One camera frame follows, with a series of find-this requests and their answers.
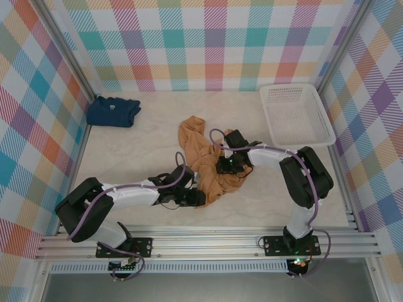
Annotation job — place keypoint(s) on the tan t-shirt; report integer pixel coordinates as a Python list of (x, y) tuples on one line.
[(207, 179)]

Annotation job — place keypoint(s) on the white plastic basket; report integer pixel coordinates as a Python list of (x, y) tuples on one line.
[(296, 119)]

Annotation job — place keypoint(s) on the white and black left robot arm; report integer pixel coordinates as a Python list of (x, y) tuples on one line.
[(132, 195)]

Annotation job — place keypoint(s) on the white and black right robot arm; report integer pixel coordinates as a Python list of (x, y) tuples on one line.
[(305, 176)]

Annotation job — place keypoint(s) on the navy folded t-shirt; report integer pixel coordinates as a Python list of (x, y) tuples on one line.
[(107, 113)]

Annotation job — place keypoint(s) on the green circuit board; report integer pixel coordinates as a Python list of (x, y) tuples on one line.
[(124, 263)]

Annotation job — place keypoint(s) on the grey metal base panel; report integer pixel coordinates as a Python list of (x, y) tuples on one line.
[(204, 287)]

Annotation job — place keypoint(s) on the circuit board with lit LEDs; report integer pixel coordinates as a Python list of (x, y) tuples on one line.
[(299, 262)]

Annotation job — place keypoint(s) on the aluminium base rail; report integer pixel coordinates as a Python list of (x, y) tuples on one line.
[(204, 242)]

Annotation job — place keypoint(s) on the aluminium frame post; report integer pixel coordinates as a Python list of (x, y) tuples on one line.
[(66, 47), (341, 47)]

